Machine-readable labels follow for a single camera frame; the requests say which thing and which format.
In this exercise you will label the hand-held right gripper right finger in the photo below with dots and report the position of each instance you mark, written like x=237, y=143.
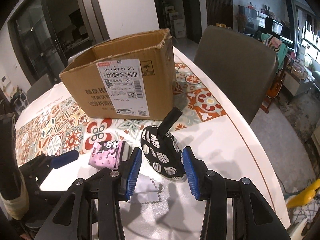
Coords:
x=191, y=175

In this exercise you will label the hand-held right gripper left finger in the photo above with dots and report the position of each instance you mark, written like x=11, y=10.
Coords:
x=133, y=175

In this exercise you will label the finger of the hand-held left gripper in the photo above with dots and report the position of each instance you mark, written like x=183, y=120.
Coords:
x=65, y=158

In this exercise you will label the black white patterned oven mitt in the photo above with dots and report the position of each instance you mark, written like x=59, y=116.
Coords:
x=162, y=155

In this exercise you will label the brown cardboard box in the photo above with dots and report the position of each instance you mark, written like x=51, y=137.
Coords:
x=82, y=92

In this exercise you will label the white zigzag-edged cloth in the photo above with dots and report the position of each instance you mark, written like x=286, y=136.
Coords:
x=147, y=185

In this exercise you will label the pink tissue packet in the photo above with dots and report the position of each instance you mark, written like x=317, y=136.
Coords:
x=105, y=155

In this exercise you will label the grey upholstered dining chair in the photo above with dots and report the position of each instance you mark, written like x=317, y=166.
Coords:
x=232, y=67
x=40, y=90

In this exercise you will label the small cluttered rack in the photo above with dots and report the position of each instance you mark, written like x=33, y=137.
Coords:
x=18, y=98

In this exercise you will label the white yellow high chair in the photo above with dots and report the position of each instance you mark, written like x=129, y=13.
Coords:
x=305, y=195

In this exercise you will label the wooden chair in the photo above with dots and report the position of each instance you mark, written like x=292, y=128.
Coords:
x=273, y=87

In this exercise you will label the sliding glass doors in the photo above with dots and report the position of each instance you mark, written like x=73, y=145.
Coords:
x=50, y=30

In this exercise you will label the grey coffee table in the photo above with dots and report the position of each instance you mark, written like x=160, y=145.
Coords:
x=297, y=80

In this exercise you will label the white storage boxes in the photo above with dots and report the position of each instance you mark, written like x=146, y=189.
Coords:
x=176, y=23

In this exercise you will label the pile of colourful clothes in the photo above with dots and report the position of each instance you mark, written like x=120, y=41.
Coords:
x=273, y=45

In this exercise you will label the grey ottoman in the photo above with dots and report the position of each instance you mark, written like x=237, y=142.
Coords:
x=317, y=78

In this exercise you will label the black piano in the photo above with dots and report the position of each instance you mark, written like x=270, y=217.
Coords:
x=275, y=30

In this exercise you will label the dark display cabinet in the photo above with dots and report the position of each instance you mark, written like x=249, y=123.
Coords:
x=252, y=17

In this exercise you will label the dark wardrobe door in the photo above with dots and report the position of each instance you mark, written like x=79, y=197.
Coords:
x=217, y=5

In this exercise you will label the large window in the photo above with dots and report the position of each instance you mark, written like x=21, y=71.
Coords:
x=311, y=42

